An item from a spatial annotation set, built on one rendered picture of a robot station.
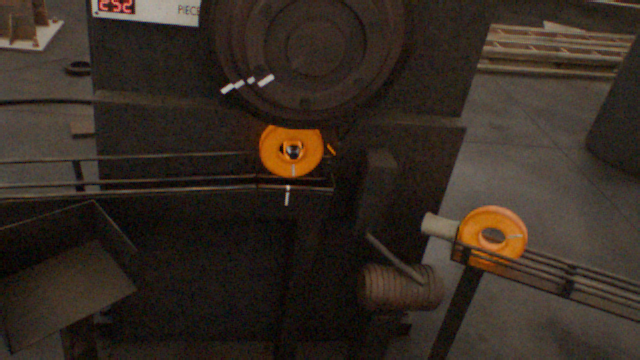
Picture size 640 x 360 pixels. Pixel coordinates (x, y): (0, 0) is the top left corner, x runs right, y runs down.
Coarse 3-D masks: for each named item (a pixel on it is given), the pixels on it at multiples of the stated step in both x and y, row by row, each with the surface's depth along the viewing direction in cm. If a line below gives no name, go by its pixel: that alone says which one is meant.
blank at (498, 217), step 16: (480, 208) 134; (496, 208) 132; (464, 224) 135; (480, 224) 133; (496, 224) 131; (512, 224) 130; (464, 240) 137; (480, 240) 136; (512, 240) 132; (512, 256) 134
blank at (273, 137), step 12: (264, 132) 132; (276, 132) 131; (288, 132) 131; (300, 132) 131; (312, 132) 132; (264, 144) 132; (276, 144) 132; (312, 144) 134; (264, 156) 134; (276, 156) 134; (300, 156) 137; (312, 156) 136; (276, 168) 136; (288, 168) 137; (300, 168) 137; (312, 168) 138
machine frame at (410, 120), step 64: (448, 0) 131; (128, 64) 129; (192, 64) 131; (448, 64) 141; (128, 128) 133; (192, 128) 135; (256, 128) 138; (384, 128) 143; (448, 128) 145; (192, 256) 159; (256, 256) 162; (320, 256) 166; (128, 320) 171; (192, 320) 174; (256, 320) 178; (320, 320) 183
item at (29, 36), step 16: (0, 0) 336; (16, 0) 338; (32, 0) 367; (0, 16) 342; (16, 16) 343; (32, 16) 344; (0, 32) 347; (16, 32) 349; (32, 32) 350; (48, 32) 370; (0, 48) 341; (16, 48) 342; (32, 48) 345
